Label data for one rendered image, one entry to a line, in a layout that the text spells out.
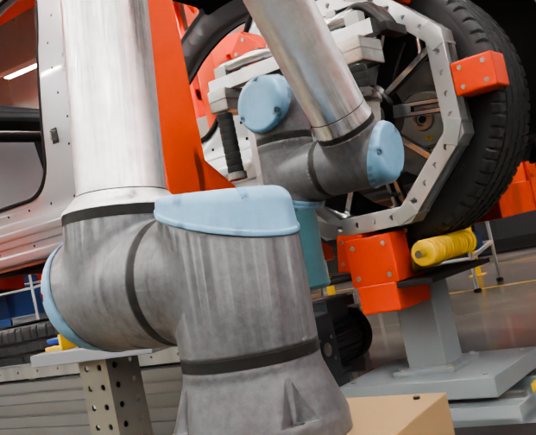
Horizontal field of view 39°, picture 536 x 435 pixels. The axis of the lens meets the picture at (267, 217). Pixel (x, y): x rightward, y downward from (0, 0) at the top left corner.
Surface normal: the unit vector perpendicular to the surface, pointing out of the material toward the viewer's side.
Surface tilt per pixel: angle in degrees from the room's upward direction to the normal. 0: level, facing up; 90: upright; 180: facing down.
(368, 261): 90
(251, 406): 70
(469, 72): 90
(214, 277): 90
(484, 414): 90
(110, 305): 99
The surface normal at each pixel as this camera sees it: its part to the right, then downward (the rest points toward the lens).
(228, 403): -0.37, -0.32
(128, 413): 0.78, -0.19
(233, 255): -0.01, -0.04
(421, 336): -0.59, 0.08
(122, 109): 0.34, -0.15
